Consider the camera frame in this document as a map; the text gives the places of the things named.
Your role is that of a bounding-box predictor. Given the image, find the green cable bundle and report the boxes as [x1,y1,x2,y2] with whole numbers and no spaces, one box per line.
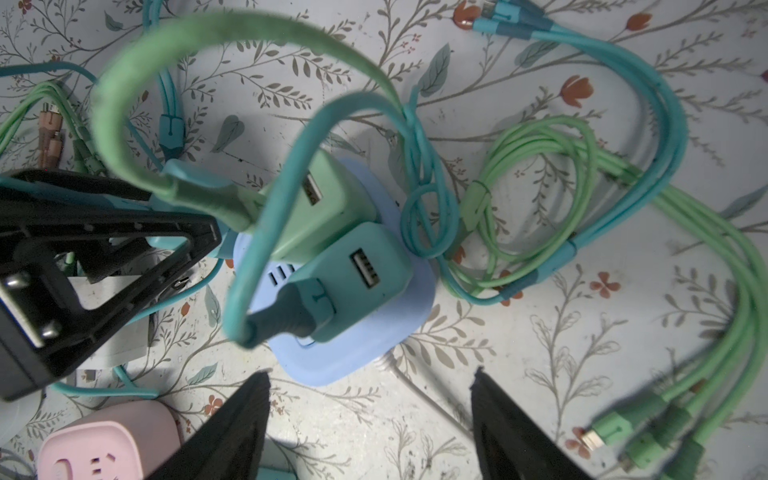
[437,113,768,480]

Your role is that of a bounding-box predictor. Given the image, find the pink cable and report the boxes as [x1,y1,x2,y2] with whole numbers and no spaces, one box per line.
[37,101,66,172]

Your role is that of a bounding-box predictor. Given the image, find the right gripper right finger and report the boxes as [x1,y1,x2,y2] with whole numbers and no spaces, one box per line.
[471,369,589,480]

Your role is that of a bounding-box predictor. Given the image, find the pink power strip cube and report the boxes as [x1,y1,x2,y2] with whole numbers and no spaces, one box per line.
[37,400,181,479]

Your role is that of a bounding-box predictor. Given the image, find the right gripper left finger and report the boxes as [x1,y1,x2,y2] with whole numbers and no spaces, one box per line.
[148,371,271,480]

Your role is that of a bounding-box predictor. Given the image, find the teal chargers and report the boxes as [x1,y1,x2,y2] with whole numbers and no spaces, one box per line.
[247,150,414,345]

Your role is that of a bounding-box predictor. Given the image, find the green cable of charger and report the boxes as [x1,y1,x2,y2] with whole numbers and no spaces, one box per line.
[89,11,403,235]

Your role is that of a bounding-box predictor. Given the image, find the teal cable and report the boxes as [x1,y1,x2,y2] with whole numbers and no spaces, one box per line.
[398,0,690,307]

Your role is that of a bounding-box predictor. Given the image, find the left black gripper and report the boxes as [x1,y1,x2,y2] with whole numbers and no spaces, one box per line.
[1,169,222,401]

